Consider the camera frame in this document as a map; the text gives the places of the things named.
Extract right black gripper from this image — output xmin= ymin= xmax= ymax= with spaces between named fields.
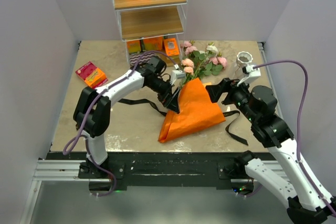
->
xmin=205 ymin=76 xmax=259 ymax=123

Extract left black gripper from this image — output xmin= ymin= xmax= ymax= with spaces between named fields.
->
xmin=146 ymin=78 xmax=181 ymax=114

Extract orange wrapping paper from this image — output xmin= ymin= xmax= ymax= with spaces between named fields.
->
xmin=158 ymin=78 xmax=226 ymax=143

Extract black printed ribbon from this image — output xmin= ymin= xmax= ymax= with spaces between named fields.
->
xmin=118 ymin=98 xmax=249 ymax=146

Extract pink flower bouquet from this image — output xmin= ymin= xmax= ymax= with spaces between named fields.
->
xmin=180 ymin=41 xmax=227 ymax=87

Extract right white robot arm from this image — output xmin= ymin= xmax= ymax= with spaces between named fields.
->
xmin=206 ymin=78 xmax=335 ymax=223

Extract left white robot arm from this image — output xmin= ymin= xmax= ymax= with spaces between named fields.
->
xmin=73 ymin=56 xmax=185 ymax=178

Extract white ribbed vase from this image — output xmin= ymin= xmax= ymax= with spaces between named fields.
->
xmin=234 ymin=51 xmax=253 ymax=79

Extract orange box bottom right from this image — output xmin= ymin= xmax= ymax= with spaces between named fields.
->
xmin=163 ymin=38 xmax=180 ymax=60

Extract purple wavy sponge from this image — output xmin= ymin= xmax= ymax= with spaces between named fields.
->
xmin=129 ymin=52 xmax=156 ymax=66

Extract orange box bottom middle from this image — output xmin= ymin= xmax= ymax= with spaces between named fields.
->
xmin=143 ymin=36 xmax=164 ymax=51

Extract orange box bottom left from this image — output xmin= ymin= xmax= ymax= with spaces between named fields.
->
xmin=127 ymin=40 xmax=141 ymax=54

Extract pink orange snack box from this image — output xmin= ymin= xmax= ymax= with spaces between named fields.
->
xmin=75 ymin=61 xmax=108 ymax=89

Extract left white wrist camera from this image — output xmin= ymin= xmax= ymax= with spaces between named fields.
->
xmin=170 ymin=70 xmax=186 ymax=85

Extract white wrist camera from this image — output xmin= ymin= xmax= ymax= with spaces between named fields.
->
xmin=170 ymin=70 xmax=186 ymax=85
xmin=237 ymin=65 xmax=261 ymax=86

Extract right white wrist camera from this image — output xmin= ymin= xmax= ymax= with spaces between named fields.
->
xmin=237 ymin=65 xmax=261 ymax=86

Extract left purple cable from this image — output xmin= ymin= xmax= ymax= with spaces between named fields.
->
xmin=62 ymin=50 xmax=180 ymax=197

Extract purple cable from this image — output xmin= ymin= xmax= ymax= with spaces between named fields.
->
xmin=62 ymin=50 xmax=180 ymax=197
xmin=236 ymin=59 xmax=336 ymax=217

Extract white wire wooden shelf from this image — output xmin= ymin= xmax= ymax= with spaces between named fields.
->
xmin=107 ymin=0 xmax=191 ymax=73

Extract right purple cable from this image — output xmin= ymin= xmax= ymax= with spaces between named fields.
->
xmin=236 ymin=59 xmax=336 ymax=217

